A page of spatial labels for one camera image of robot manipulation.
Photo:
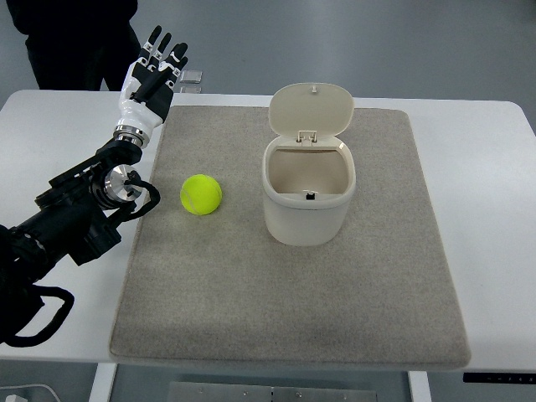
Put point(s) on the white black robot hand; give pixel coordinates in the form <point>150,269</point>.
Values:
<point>148,88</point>

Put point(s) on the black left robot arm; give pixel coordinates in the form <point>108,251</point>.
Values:
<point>78,216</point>

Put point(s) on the beige felt mat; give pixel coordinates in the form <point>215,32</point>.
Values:
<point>219,288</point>

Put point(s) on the person in black clothes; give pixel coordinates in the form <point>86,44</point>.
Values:
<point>77,45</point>

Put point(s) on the upper silver floor plate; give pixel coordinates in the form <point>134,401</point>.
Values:
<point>191,76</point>

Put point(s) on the white table leg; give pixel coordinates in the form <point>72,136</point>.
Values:
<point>419,386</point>
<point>103,382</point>

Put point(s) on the black table control panel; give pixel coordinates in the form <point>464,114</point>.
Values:
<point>498,378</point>

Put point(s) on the beige bin with lid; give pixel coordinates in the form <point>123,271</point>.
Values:
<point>308,173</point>

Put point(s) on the white device with cable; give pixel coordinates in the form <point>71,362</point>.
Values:
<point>24,392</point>

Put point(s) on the yellow tennis ball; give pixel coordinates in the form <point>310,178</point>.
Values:
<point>201,194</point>

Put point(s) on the white left table leg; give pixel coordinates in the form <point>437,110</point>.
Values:
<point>103,382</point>

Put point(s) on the grey metal base plate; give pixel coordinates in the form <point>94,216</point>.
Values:
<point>207,392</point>

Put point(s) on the silver floor plate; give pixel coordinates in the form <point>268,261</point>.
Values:
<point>191,89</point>
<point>191,76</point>

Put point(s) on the lower silver floor plate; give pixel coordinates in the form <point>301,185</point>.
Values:
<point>191,89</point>

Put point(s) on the white right table leg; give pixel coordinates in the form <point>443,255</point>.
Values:
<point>419,386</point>

